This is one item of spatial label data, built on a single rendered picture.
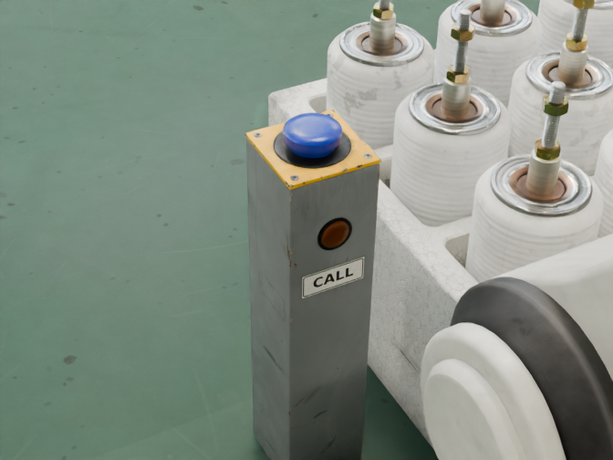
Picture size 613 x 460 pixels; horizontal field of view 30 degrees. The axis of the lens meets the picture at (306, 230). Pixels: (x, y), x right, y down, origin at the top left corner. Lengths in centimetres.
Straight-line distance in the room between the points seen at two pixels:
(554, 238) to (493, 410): 30
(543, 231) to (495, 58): 26
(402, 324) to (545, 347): 42
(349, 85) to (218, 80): 47
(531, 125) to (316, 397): 30
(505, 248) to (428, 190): 11
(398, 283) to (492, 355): 40
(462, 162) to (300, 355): 21
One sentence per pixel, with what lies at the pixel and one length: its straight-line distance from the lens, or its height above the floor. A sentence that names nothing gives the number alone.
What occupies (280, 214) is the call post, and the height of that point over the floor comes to 28.
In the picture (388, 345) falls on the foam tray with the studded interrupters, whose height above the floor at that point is 5.
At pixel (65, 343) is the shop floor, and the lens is 111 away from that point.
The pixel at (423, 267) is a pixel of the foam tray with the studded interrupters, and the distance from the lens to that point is 90.
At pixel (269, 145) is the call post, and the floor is 31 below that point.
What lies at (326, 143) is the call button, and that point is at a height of 33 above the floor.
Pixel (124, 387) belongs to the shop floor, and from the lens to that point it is 106.
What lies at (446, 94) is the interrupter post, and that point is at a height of 27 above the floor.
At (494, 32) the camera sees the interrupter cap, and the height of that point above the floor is 25.
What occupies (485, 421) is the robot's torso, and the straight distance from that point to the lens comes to 57.
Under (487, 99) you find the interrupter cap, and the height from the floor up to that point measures 25.
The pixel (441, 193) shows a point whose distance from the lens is 94.
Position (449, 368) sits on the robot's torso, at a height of 35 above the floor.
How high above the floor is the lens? 76
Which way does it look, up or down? 39 degrees down
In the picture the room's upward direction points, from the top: 1 degrees clockwise
